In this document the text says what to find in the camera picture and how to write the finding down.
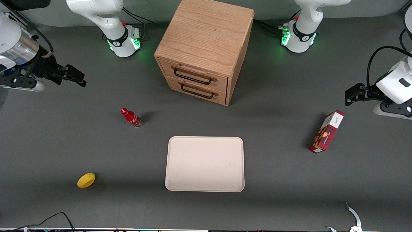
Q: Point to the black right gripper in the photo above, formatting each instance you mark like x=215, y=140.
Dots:
x=46, y=67

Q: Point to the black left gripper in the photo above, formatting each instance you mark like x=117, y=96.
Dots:
x=368, y=90

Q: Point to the red coke bottle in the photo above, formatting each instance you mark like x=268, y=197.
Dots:
x=130, y=117

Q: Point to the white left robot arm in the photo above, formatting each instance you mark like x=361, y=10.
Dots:
x=309, y=16

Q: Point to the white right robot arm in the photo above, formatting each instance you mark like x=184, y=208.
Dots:
x=106, y=16

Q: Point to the cream plastic tray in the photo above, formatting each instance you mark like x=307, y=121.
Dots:
x=204, y=164

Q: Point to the red snack box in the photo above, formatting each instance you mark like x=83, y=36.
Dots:
x=325, y=133

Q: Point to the yellow lemon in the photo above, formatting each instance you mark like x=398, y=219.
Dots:
x=86, y=180

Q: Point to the white curved strip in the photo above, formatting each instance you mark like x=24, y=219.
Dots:
x=354, y=214

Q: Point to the wooden drawer cabinet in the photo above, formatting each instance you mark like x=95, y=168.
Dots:
x=206, y=32

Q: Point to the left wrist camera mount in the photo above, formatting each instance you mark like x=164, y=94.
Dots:
x=392, y=109

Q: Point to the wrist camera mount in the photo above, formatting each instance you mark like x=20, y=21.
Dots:
x=392, y=109
x=16, y=82

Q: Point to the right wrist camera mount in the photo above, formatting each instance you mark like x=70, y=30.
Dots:
x=16, y=82

